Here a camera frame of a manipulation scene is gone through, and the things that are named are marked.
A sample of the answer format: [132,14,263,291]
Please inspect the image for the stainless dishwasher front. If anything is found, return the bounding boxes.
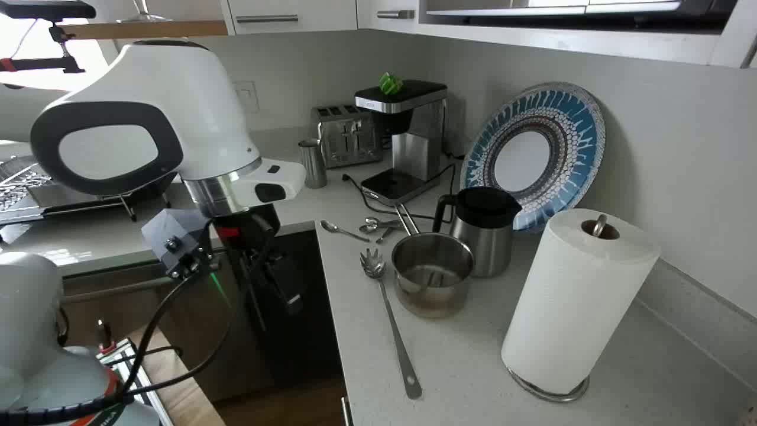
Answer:
[60,254,275,401]

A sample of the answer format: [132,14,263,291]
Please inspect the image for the white upper cabinet door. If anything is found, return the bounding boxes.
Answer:
[225,0,360,35]
[354,0,421,34]

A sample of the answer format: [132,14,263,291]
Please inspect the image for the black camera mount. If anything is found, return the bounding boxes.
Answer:
[0,0,99,78]

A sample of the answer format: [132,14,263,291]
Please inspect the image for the stainless steel microwave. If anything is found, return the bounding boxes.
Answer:
[418,0,742,35]

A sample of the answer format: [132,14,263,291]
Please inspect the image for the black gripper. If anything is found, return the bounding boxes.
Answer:
[208,202,308,319]

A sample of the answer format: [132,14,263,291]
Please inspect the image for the metal paper towel holder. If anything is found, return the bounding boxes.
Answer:
[507,210,615,408]

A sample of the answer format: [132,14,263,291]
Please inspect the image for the grey laptop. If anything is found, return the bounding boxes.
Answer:
[0,155,178,232]

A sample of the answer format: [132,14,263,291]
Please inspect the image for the black and steel coffee maker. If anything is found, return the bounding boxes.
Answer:
[353,78,469,204]

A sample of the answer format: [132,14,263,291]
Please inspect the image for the wooden shelf board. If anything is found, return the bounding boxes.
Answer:
[56,20,233,42]

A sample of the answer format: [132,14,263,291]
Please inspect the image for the small metal spoon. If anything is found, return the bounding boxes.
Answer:
[358,216,401,237]
[319,217,375,245]

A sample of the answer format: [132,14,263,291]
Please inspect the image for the blue patterned decorative plate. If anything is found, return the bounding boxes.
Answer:
[456,81,611,235]

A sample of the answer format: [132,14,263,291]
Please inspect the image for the white paper towel roll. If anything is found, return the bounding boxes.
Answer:
[500,207,663,397]

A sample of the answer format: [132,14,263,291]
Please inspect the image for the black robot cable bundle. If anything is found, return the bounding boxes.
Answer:
[43,255,235,423]

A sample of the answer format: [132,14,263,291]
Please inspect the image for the stainless steel toaster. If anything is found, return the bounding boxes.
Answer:
[309,103,385,171]

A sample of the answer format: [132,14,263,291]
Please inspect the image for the metal pasta serving spoon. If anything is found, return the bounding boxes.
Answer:
[358,247,425,402]

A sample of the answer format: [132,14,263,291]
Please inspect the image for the dark handled tool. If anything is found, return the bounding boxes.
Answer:
[92,317,112,356]

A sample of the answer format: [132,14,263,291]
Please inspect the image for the dark lower cabinet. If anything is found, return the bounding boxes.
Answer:
[225,226,343,391]

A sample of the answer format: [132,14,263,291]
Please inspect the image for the small stainless steel pot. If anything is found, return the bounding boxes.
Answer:
[388,202,479,321]

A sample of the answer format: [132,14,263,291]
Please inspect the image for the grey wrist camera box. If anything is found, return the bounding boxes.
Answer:
[140,207,214,280]

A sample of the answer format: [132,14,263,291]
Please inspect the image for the small green object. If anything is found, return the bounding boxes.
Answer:
[376,71,408,99]

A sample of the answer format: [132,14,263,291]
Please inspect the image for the white wall outlet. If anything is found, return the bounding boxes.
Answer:
[233,78,263,119]

